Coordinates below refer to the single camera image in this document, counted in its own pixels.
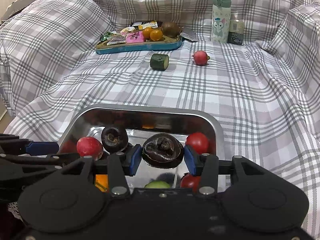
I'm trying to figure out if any white green cartoon bottle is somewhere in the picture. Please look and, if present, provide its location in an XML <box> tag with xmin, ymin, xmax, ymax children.
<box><xmin>211</xmin><ymin>0</ymin><xmax>232</xmax><ymax>43</ymax></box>

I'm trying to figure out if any large red radish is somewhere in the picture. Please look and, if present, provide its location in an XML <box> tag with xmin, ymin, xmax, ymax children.
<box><xmin>76</xmin><ymin>137</ymin><xmax>104</xmax><ymax>160</ymax></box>

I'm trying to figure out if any small green jar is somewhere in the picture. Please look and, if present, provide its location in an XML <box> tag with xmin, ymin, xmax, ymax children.
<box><xmin>227</xmin><ymin>20</ymin><xmax>245</xmax><ymax>45</ymax></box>

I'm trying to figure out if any grey plaid sofa cover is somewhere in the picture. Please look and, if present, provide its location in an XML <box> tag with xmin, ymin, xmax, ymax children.
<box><xmin>1</xmin><ymin>0</ymin><xmax>319</xmax><ymax>238</ymax></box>

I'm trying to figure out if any brown kiwi fruit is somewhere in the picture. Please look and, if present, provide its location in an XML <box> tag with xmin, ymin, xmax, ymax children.
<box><xmin>161</xmin><ymin>22</ymin><xmax>181</xmax><ymax>38</ymax></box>

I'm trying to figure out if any cucumber piece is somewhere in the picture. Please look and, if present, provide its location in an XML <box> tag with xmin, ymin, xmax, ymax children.
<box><xmin>150</xmin><ymin>54</ymin><xmax>169</xmax><ymax>71</ymax></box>
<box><xmin>144</xmin><ymin>180</ymin><xmax>171</xmax><ymax>189</ymax></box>

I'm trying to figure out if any yellow pastry packet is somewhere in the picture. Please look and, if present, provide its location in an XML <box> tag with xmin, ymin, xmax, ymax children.
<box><xmin>138</xmin><ymin>21</ymin><xmax>158</xmax><ymax>30</ymax></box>

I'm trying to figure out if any green foil candy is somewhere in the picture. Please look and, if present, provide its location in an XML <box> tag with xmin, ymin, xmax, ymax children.
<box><xmin>99</xmin><ymin>31</ymin><xmax>117</xmax><ymax>42</ymax></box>

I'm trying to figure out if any pink snack packet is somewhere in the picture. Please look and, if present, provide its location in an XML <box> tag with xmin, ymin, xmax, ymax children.
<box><xmin>125</xmin><ymin>31</ymin><xmax>145</xmax><ymax>43</ymax></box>

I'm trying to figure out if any small pink radish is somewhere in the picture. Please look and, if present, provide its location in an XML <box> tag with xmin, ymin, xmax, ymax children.
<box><xmin>193</xmin><ymin>50</ymin><xmax>210</xmax><ymax>66</ymax></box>

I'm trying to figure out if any brown clear snack packet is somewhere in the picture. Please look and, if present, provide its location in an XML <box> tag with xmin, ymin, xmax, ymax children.
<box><xmin>106</xmin><ymin>35</ymin><xmax>126</xmax><ymax>46</ymax></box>

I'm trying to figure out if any silver foil wrapper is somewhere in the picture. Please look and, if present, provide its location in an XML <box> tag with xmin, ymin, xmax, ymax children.
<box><xmin>180</xmin><ymin>27</ymin><xmax>198</xmax><ymax>42</ymax></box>

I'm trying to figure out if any small orange in tin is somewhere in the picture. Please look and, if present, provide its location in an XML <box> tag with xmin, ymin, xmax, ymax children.
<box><xmin>150</xmin><ymin>29</ymin><xmax>163</xmax><ymax>41</ymax></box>
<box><xmin>142</xmin><ymin>27</ymin><xmax>153</xmax><ymax>40</ymax></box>

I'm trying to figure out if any blue gold snack tin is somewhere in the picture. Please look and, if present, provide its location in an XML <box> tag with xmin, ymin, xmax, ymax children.
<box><xmin>95</xmin><ymin>21</ymin><xmax>183</xmax><ymax>55</ymax></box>

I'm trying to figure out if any dark water chestnut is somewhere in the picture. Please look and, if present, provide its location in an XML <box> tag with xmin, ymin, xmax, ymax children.
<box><xmin>142</xmin><ymin>133</ymin><xmax>184</xmax><ymax>168</ymax></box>
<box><xmin>101</xmin><ymin>125</ymin><xmax>129</xmax><ymax>154</ymax></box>

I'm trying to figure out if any red cherry tomato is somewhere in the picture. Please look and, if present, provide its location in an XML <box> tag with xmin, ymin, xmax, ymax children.
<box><xmin>185</xmin><ymin>132</ymin><xmax>209</xmax><ymax>154</ymax></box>
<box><xmin>180</xmin><ymin>173</ymin><xmax>201</xmax><ymax>193</ymax></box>

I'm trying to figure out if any orange tangerine with stem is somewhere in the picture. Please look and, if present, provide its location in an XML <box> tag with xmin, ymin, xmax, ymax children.
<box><xmin>94</xmin><ymin>174</ymin><xmax>109</xmax><ymax>192</ymax></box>

